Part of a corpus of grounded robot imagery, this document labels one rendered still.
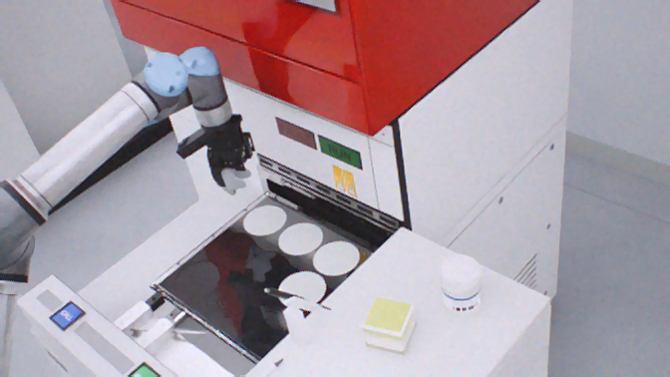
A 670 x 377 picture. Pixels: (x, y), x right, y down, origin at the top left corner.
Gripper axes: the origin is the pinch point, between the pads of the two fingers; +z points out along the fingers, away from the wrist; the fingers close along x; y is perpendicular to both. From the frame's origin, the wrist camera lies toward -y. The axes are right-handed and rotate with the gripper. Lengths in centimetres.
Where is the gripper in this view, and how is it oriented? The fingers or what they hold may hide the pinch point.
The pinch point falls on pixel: (229, 189)
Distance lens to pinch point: 168.7
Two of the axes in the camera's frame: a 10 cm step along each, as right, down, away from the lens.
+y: 9.6, 0.4, -2.7
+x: 2.3, -6.6, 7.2
